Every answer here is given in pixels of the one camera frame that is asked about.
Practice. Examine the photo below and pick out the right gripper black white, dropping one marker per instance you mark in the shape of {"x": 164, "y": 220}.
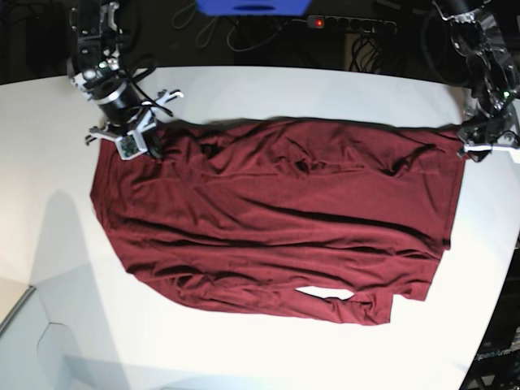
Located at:
{"x": 129, "y": 113}

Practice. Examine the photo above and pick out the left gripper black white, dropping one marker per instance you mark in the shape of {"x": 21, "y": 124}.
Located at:
{"x": 481, "y": 136}

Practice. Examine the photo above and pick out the dark red long-sleeve t-shirt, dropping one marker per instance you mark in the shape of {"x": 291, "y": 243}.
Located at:
{"x": 312, "y": 219}

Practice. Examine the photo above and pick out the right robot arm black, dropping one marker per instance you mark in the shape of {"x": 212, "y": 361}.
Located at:
{"x": 96, "y": 68}

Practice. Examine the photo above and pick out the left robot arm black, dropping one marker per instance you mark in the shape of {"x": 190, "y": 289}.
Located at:
{"x": 476, "y": 36}

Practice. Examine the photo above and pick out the blue box at table back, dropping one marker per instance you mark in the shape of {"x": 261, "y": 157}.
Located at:
{"x": 253, "y": 7}

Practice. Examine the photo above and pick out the black power strip red light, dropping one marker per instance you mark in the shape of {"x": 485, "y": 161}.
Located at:
{"x": 351, "y": 25}

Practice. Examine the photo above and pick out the black OpenArm labelled case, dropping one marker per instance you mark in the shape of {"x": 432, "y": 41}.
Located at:
{"x": 496, "y": 363}

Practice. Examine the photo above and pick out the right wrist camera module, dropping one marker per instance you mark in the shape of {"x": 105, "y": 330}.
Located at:
{"x": 129, "y": 147}

